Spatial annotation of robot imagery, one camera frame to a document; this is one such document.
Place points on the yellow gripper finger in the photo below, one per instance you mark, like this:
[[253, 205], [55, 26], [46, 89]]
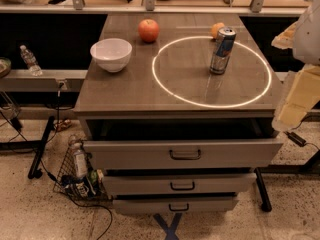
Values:
[[285, 39], [300, 93]]

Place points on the blue silver redbull can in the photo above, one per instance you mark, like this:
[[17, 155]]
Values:
[[224, 42]]

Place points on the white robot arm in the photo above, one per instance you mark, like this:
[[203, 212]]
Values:
[[306, 43]]

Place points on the green can in basket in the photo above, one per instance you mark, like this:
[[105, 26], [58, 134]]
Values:
[[93, 177]]

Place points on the black power adapter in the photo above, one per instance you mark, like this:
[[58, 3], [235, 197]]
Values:
[[296, 139]]

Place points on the orange fruit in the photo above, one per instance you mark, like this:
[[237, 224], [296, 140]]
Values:
[[215, 28]]

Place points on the black table leg right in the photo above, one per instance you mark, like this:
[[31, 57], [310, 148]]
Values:
[[266, 204]]

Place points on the black table leg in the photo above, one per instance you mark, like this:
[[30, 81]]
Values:
[[266, 204], [34, 171]]

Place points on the grey drawer cabinet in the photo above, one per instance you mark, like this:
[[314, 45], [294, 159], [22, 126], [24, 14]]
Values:
[[168, 93]]

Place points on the top grey drawer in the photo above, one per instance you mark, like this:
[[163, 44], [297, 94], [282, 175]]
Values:
[[133, 155]]

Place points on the grey drawer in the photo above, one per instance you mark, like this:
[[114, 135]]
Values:
[[133, 155], [177, 184], [175, 205]]

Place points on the red apple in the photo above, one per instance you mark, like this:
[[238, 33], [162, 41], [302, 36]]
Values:
[[148, 30]]

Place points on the middle grey drawer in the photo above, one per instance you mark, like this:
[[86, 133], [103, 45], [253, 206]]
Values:
[[177, 184]]

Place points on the white bowl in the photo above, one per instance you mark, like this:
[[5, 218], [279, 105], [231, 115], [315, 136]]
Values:
[[111, 54]]

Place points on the bottom grey drawer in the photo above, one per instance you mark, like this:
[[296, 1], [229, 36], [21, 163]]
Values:
[[175, 205]]

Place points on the plastic bottle in basket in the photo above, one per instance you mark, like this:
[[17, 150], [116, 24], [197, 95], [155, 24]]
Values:
[[79, 156]]

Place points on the clear water bottle on ledge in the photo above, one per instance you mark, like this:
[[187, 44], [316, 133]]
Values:
[[30, 61]]

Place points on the black table leg left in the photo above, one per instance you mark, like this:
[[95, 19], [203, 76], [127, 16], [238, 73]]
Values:
[[34, 171]]

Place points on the wire basket on floor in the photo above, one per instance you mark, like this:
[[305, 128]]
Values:
[[79, 189]]

